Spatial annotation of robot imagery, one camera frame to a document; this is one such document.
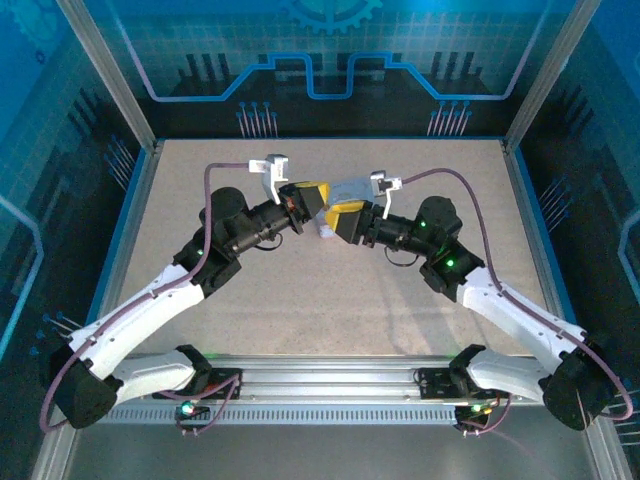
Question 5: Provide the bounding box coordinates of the pastel cartoon tin box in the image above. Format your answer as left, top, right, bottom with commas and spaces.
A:
315, 174, 375, 242

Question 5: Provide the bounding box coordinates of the small circuit board with LED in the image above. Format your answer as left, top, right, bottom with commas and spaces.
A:
453, 402, 501, 424
174, 399, 211, 422

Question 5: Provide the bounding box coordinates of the aluminium table side rail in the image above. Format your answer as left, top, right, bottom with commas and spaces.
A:
82, 139, 166, 364
502, 139, 586, 361

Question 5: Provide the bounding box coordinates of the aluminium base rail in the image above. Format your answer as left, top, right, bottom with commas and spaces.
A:
62, 353, 601, 409

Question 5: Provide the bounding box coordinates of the slotted grey cable duct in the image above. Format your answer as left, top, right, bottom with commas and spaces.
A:
79, 405, 469, 427

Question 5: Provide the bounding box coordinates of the aluminium frame post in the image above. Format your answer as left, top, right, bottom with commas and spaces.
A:
55, 0, 162, 151
503, 0, 604, 151

